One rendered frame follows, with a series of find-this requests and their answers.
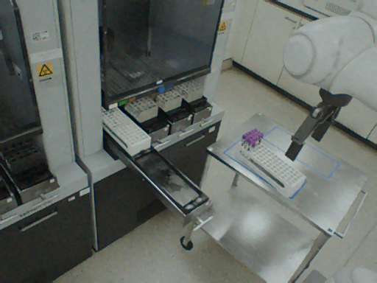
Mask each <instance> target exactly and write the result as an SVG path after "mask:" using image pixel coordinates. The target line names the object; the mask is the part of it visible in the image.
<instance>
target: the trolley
mask: <svg viewBox="0 0 377 283"><path fill-rule="evenodd" d="M255 127H256V128H257V130H260V131H261V133H264V137H263V138H262V141H261V143H262V144H264V146H265V147H267V148H269V149H270V150H271V151H272V152H274V153H275V154H276V155H278V156H279V157H280V158H282V159H283V160H285V162H287V163H288V164H290V165H292V167H294V168H295V169H296V170H298V171H299V172H301V173H302V174H303V175H305V177H306V178H305V181H304V182H303V185H302V186H301V187H300V188H299V190H297V191H296V192H295V193H293V194H292V195H290V196H289V197H288V198H286V197H285V196H284V195H282V194H281V193H280V192H279V191H278V190H277V189H276V188H275V187H274V186H272V184H270V183H269V182H268V181H266V180H265V179H264V178H262V176H260V175H259V174H258V173H257V172H256V171H254V170H253V169H252V168H251V167H249V166H248V165H247V164H246V163H244V162H243V161H242V160H239V158H237V157H236V156H235V155H234V150H235V149H236V144H237V143H238V142H240V141H241V140H242V135H243V134H244V133H246V132H249V130H254V128H255ZM261 133H260V134H261ZM294 134H295V132H293V131H292V130H290V129H289V128H287V127H285V126H283V125H281V124H280V123H278V122H276V121H275V120H273V119H270V118H269V117H267V116H265V115H264V114H262V113H261V112H257V113H256V114H254V115H253V116H252V117H250V118H249V119H247V120H246V121H245V122H243V123H242V124H241V125H239V126H238V127H236V128H234V130H232V131H231V132H229V133H227V134H226V135H224V136H223V137H222V138H220V139H219V140H217V141H216V142H214V143H213V144H212V145H210V146H209V147H206V150H205V151H206V154H205V157H204V160H203V166H202V169H201V174H200V178H199V183H198V187H199V188H200V189H201V190H202V191H203V187H204V185H205V181H206V176H207V174H208V168H209V165H210V163H211V157H212V156H213V157H214V158H215V159H216V160H219V162H221V163H223V164H224V165H226V167H229V168H230V169H231V170H233V171H234V172H235V173H236V174H235V176H234V180H233V183H232V184H231V188H229V190H227V191H226V193H224V194H223V195H222V196H221V197H220V198H218V199H217V200H216V201H215V202H214V203H212V204H211V206H209V207H208V211H206V212H204V213H202V214H201V215H200V216H199V218H201V220H202V221H204V220H206V218H208V217H210V216H213V217H214V218H213V219H212V220H211V221H208V223H206V224H205V225H204V226H202V227H201V230H202V231H204V232H205V233H206V234H207V235H208V236H209V237H211V239H213V240H214V241H216V242H217V243H218V244H219V245H221V246H222V247H223V248H224V249H225V250H226V251H228V252H229V254H231V255H232V256H234V257H235V258H236V259H237V260H239V261H240V262H241V263H242V264H243V265H244V266H245V267H247V268H248V269H249V270H250V271H252V272H253V273H254V274H255V275H257V277H259V279H261V280H262V281H263V282H264V283H295V282H296V281H297V280H298V278H299V277H300V275H301V274H303V271H304V270H305V269H307V268H308V267H309V266H310V262H312V260H313V258H315V256H316V255H317V253H318V252H319V251H320V249H321V248H322V247H323V246H324V244H325V243H326V242H327V241H328V239H329V238H331V237H332V236H333V234H336V235H337V236H338V237H340V238H341V239H343V238H344V236H345V234H346V233H347V231H348V229H349V228H350V226H351V224H352V223H353V221H354V219H355V218H356V216H357V214H358V212H359V211H360V209H361V207H362V206H363V203H364V202H365V200H366V199H367V197H368V195H369V193H368V192H367V191H366V190H363V186H364V185H365V183H366V181H367V180H368V178H369V177H370V176H369V175H368V174H367V173H366V172H363V171H362V170H360V169H358V168H357V167H355V166H353V165H351V164H349V163H348V162H346V161H344V160H342V159H341V158H338V157H337V156H335V155H333V153H330V152H328V151H327V150H325V149H323V148H322V147H320V146H318V145H317V144H315V143H313V142H311V141H309V140H308V139H307V140H305V144H304V146H303V149H302V150H301V151H300V153H299V155H298V156H297V158H296V159H295V161H294V162H292V161H291V160H290V159H289V158H287V157H286V156H285V153H286V151H287V149H288V147H289V146H290V144H291V142H292V140H290V139H291V136H292V135H294ZM240 176H241V177H242V178H244V179H245V180H247V181H249V183H251V184H252V185H254V186H256V187H257V188H259V189H260V190H262V192H264V193H266V194H267V195H269V196H270V197H271V198H273V199H275V200H276V201H277V202H279V203H280V204H282V206H285V207H286V208H287V209H288V210H290V211H292V212H293V213H295V214H296V215H297V216H299V217H300V218H303V220H305V221H306V222H307V223H309V224H310V225H311V226H314V227H315V228H316V229H317V230H318V231H321V232H320V234H319V235H318V236H317V238H316V239H315V240H314V239H312V238H311V237H310V236H308V234H305V233H304V232H303V231H301V230H300V229H299V228H297V227H296V226H294V225H293V224H292V223H290V222H289V221H287V220H286V219H285V218H283V217H282V216H280V215H279V214H278V213H276V212H275V211H273V210H272V209H271V208H269V207H268V206H266V205H264V203H262V202H261V201H260V200H258V199H257V198H255V197H254V196H252V195H251V194H250V193H248V192H247V191H246V190H244V189H243V188H241V187H240V186H238V185H237V183H238V181H239V177H240ZM360 192H361V193H363V194H365V196H364V197H363V199H362V200H361V203H360V204H359V205H358V208H356V211H355V212H354V213H353V216H352V217H351V219H350V221H349V222H348V224H347V225H346V227H345V229H344V231H343V232H342V234H340V232H338V231H337V230H336V229H337V228H338V225H339V224H340V222H341V221H342V220H343V218H344V216H345V214H346V213H347V212H348V209H349V208H350V206H351V205H352V204H353V202H354V201H355V199H356V197H357V195H358V194H359V193H360ZM194 224H195V225H196V226H198V225H199V224H200V223H199V221H197V220H196V219H194V221H191V222H190V223H189V224H188V227H187V229H186V235H185V236H182V237H181V238H180V244H181V245H182V246H183V248H184V249H186V250H187V251H190V250H191V249H192V248H193V247H194V245H193V243H192V241H191V233H192V230H193V227H194Z"/></svg>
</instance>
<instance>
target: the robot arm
mask: <svg viewBox="0 0 377 283"><path fill-rule="evenodd" d="M283 64H284V67H285V69H286V71H287V73H288V74H289V75H290V76H291V77H293V78H294V79H296V80H298V81H300V82H303V83H306V84H312V85H315V86H319V87H320V90H319V95H320V97H321V99H322V102H319V103H318V104H317V107H313V108H312V110H311V112H310V114H309V115H308V117H306V119H305V120H304V122H303V124H302V125H301V126H300V127H299V128H298V129H297V131H296V132H295V134H294V135H292V136H291V139H290V140H292V142H291V144H290V146H289V147H288V149H287V151H286V153H285V156H286V157H287V158H289V159H290V160H291V161H292V162H294V161H295V159H296V158H297V156H298V155H299V153H300V151H301V150H302V149H303V146H304V144H305V140H307V138H308V137H309V136H310V135H311V133H312V135H311V137H312V138H313V139H315V140H316V141H317V142H320V141H321V140H322V139H323V136H324V135H325V133H326V132H327V131H328V129H329V128H330V126H331V124H333V125H334V124H335V122H336V121H335V120H334V119H336V118H337V117H338V114H339V112H340V109H341V108H342V107H345V106H347V105H349V103H350V101H351V100H352V99H353V97H354V98H355V99H357V100H358V101H360V102H361V103H363V105H366V106H367V107H368V108H370V109H373V110H374V111H375V112H377V0H363V1H362V2H361V3H360V4H359V6H358V7H357V8H356V11H352V12H351V13H349V14H348V15H347V16H345V15H338V16H332V17H328V18H321V19H319V20H317V21H312V22H310V23H309V24H305V25H304V26H302V27H301V28H299V29H297V31H295V32H294V33H292V36H291V38H290V39H289V41H287V44H286V45H285V49H284V51H283ZM320 118H321V119H320ZM324 283H377V274H376V273H374V272H373V271H371V270H370V269H367V268H365V267H363V266H347V267H343V268H340V269H339V270H338V271H335V273H334V274H333V275H332V276H330V278H329V279H327V280H326V281H325V282H324Z"/></svg>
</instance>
